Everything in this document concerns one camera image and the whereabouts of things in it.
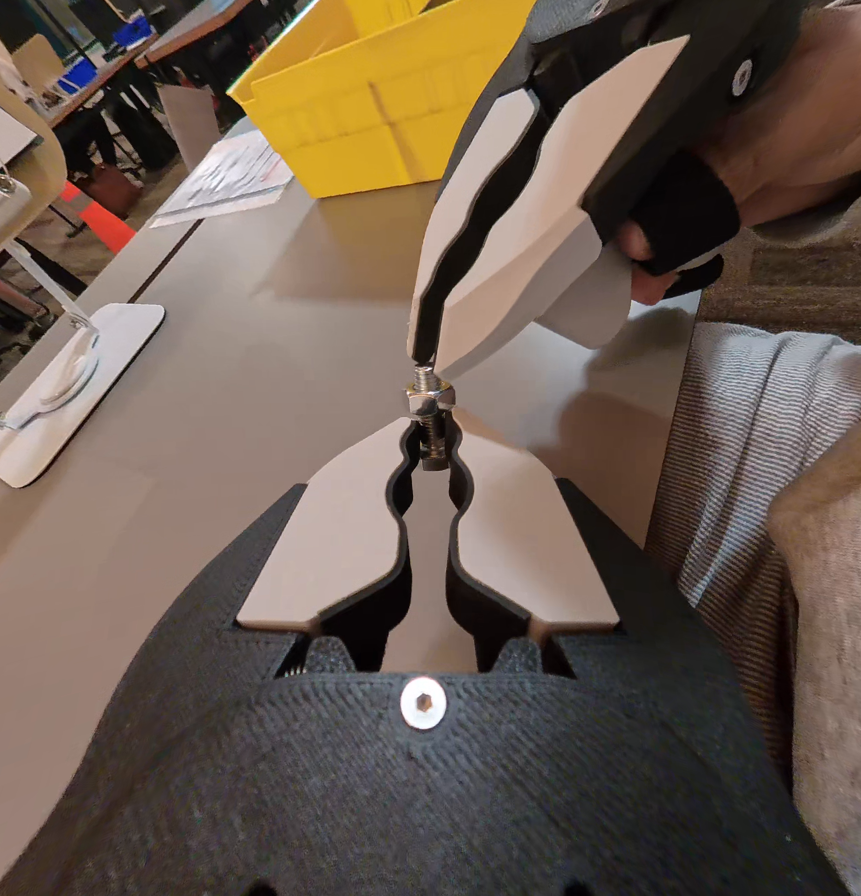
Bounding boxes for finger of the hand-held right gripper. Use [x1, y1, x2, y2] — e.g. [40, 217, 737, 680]
[434, 34, 692, 380]
[408, 86, 545, 368]

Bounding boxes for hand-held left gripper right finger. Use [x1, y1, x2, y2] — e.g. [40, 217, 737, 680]
[446, 412, 622, 672]

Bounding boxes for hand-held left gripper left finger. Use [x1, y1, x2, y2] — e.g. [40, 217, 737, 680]
[236, 416, 413, 672]

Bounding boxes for yellow plastic bin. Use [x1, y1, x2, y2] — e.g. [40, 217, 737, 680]
[226, 0, 539, 200]

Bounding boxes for steel bolt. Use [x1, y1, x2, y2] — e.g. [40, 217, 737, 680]
[402, 364, 458, 471]

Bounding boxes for steel hex nut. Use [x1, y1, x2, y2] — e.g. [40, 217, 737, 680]
[402, 381, 458, 415]

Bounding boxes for grey desk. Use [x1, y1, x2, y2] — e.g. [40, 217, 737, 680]
[0, 115, 704, 896]

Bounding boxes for person's right hand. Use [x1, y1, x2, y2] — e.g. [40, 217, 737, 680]
[616, 0, 861, 307]

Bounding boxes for person's striped shirt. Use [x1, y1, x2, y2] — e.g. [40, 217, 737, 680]
[646, 321, 861, 792]

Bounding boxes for laminated paper sheet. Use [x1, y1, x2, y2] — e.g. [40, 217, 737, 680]
[149, 129, 294, 230]

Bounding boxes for grey flat panel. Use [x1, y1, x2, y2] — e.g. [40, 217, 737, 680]
[157, 84, 217, 169]

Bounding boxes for person's light sweater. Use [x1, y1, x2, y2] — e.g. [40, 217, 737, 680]
[766, 420, 861, 896]

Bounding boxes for orange traffic cone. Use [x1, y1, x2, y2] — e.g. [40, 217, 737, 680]
[58, 181, 139, 254]

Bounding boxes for printed instruction sheet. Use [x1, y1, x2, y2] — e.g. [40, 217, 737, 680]
[0, 94, 42, 183]

